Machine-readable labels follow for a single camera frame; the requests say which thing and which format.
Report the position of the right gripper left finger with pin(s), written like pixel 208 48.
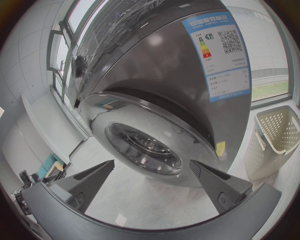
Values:
pixel 77 189

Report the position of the washing machine door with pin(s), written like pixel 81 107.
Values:
pixel 112 117

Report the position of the teal chair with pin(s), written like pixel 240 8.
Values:
pixel 48 165

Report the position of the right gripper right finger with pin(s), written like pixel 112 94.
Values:
pixel 218 185

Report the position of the grey washing machine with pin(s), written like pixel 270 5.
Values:
pixel 161 61

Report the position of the cream laundry basket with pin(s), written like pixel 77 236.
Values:
pixel 264 150

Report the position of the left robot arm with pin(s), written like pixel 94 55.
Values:
pixel 25 179

